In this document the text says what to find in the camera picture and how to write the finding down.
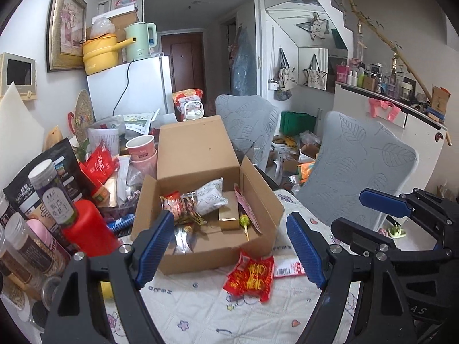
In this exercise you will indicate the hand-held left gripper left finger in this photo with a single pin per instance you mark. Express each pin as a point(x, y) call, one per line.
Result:
point(154, 251)

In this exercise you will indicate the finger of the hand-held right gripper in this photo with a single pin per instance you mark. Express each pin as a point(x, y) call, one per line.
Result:
point(358, 233)
point(383, 200)

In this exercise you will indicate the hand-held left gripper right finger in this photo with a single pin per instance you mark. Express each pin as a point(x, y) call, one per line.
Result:
point(306, 249)

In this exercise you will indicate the clear silver snack packet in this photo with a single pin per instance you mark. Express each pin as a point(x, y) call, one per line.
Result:
point(184, 240)

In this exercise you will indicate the brown cardboard box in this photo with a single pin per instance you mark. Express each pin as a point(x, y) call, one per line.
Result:
point(200, 258)

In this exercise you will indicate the red yellow-print snack packet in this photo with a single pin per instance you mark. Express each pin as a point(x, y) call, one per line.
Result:
point(251, 276)

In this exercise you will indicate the green lollipop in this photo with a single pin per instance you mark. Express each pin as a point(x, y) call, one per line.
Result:
point(244, 221)

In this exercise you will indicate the white bread-print snack packet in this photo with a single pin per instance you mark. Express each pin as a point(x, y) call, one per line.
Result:
point(211, 197)

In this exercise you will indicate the small gold box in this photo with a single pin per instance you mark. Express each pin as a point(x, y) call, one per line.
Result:
point(229, 218)

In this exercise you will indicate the red white label packet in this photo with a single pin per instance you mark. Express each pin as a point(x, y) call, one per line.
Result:
point(287, 268)

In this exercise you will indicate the green slipper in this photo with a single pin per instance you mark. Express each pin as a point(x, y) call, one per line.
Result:
point(397, 232)

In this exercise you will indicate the blue comb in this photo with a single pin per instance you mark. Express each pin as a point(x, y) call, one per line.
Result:
point(121, 222)

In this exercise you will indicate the grey covered chair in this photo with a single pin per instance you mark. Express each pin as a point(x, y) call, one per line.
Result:
point(358, 165)
point(247, 118)

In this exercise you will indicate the white cabinet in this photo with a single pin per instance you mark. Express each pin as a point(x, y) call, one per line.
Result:
point(423, 157)

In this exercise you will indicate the yellow lemon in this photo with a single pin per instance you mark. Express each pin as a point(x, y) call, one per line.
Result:
point(107, 289)

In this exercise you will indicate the red plastic canister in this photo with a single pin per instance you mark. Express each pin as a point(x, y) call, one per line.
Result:
point(89, 229)

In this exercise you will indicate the white quilted printed tablecloth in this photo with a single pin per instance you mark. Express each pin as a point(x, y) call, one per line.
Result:
point(200, 304)

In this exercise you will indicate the pink ribbon bow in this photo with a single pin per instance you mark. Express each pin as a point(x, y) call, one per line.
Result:
point(389, 109)

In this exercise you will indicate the red foil packet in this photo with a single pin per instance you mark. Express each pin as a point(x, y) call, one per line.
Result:
point(100, 165)

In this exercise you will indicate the empty clear plastic jar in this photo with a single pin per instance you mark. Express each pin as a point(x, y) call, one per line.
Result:
point(50, 290)

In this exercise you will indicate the small open cardboard carton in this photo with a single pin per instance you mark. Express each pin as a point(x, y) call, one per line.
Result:
point(440, 102)

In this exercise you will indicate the clear jar dark label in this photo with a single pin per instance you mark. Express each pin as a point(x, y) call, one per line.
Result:
point(53, 197)

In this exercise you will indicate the pink bottle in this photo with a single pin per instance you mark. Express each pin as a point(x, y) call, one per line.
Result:
point(39, 233)

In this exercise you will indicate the green crate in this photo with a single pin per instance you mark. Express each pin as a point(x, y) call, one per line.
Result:
point(297, 122)

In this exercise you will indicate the clear drinking glass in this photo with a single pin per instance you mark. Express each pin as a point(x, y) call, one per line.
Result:
point(244, 150)

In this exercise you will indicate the row of cosmetic bottles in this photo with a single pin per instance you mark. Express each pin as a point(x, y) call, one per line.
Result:
point(380, 82)

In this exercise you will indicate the clear jar brown label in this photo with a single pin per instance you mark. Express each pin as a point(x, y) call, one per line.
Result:
point(32, 251)

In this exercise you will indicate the black lid jar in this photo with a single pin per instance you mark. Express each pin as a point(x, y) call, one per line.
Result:
point(39, 315)

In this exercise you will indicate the bamboo pole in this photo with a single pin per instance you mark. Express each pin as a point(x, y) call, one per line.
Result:
point(394, 48)

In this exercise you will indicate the large red snack bag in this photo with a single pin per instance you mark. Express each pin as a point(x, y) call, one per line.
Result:
point(179, 96)

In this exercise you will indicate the round woven fan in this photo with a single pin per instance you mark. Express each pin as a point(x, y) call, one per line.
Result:
point(84, 111)

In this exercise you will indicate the white printed tote bag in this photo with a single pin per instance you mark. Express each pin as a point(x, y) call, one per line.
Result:
point(286, 75)

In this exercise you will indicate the white fridge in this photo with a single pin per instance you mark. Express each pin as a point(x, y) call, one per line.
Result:
point(147, 86)

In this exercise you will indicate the white foam board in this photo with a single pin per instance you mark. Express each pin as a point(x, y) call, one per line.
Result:
point(18, 132)

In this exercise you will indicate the brown door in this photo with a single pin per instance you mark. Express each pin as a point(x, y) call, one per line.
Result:
point(181, 57)

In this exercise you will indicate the blue plastic bag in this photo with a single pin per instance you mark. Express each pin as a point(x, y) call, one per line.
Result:
point(244, 61)

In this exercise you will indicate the yellow cooking pot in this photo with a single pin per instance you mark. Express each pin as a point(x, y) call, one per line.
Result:
point(100, 55)

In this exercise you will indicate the light green electric kettle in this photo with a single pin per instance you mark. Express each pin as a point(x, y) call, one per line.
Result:
point(138, 43)

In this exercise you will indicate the white plastic bag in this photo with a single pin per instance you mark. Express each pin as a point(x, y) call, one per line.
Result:
point(101, 28)

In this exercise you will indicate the plain cardboard storage box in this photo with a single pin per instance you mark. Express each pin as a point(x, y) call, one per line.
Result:
point(123, 23)

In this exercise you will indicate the gold framed picture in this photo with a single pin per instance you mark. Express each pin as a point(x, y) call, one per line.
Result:
point(68, 25)

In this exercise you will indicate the beige wall intercom panel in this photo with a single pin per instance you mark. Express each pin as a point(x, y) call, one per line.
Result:
point(18, 71)

